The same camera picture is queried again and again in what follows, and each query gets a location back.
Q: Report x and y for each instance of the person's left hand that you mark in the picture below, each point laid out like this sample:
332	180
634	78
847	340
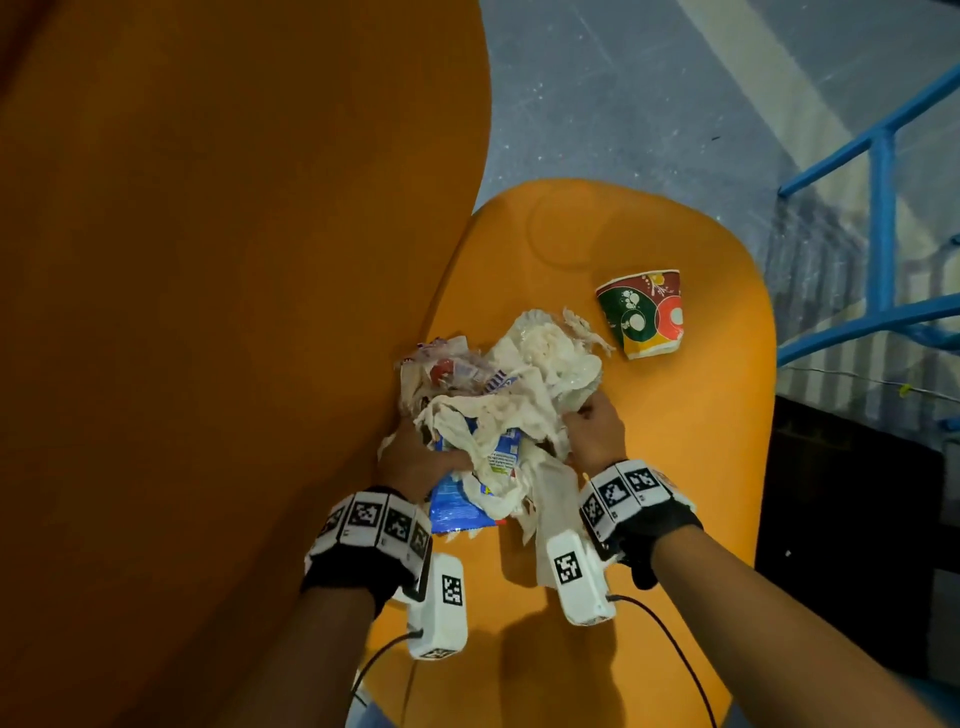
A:
409	461

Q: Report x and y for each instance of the person's right hand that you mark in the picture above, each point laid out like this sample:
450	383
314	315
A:
596	442

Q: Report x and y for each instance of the person's left thumb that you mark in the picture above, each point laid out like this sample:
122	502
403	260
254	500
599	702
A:
457	462

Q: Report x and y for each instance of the person's right thumb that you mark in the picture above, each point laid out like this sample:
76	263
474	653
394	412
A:
571	433

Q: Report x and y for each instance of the white tissue pile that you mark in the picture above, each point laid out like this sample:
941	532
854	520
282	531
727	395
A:
525	375

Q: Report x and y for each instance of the person's left forearm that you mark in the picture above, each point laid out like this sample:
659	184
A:
300	660

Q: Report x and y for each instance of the person's right forearm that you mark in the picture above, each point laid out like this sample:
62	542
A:
780	645

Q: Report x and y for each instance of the blue snack wrapper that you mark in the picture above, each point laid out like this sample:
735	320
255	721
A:
457	506

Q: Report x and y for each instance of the red and white crumpled wrapper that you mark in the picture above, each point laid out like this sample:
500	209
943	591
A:
442	369

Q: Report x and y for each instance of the right wristband with square markers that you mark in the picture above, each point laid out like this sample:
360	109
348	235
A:
634	506

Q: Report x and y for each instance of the wristband with square markers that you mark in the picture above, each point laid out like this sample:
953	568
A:
371	536
634	506

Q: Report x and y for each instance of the orange plastic chair seat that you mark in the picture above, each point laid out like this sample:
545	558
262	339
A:
675	450

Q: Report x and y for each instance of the left wristband with square markers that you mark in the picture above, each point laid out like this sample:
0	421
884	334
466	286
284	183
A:
371	536

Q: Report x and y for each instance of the colourful printed paper cup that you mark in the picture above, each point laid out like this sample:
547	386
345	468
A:
645	311

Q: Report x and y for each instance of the black box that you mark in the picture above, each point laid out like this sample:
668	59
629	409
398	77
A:
847	525

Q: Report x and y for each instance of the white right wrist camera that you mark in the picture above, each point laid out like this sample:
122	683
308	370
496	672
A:
574	570

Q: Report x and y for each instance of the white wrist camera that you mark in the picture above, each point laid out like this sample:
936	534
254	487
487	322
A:
439	607
574	570

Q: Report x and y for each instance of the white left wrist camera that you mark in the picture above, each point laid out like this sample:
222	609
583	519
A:
439	607

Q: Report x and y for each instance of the blue metal frame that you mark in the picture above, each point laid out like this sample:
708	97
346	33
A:
883	225

